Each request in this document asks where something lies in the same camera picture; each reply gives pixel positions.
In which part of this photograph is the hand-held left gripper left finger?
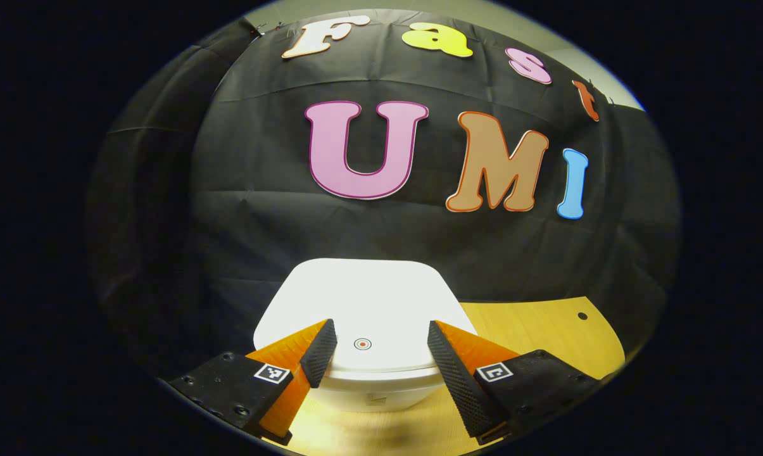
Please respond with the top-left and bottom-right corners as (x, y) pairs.
(169, 319), (338, 445)

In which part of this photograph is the white desktop garbage bin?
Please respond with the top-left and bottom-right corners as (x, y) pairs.
(253, 258), (480, 414)

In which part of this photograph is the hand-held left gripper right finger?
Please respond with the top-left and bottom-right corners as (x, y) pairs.
(427, 320), (603, 445)

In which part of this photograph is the wooden desktop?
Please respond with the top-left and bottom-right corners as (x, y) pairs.
(280, 296), (626, 456)

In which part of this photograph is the black backdrop cloth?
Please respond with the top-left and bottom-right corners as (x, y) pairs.
(84, 9), (683, 381)

